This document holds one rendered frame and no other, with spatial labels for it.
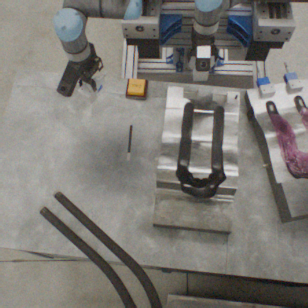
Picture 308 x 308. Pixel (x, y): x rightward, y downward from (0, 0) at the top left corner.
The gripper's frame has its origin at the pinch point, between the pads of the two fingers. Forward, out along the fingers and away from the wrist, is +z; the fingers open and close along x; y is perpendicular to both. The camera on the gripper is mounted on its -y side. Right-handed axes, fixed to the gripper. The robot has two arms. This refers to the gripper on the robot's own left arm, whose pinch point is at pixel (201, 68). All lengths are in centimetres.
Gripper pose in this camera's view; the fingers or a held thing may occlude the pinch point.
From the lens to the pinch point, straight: 137.2
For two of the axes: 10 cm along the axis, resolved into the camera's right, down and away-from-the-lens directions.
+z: 0.3, 3.5, 9.4
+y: -0.3, -9.4, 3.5
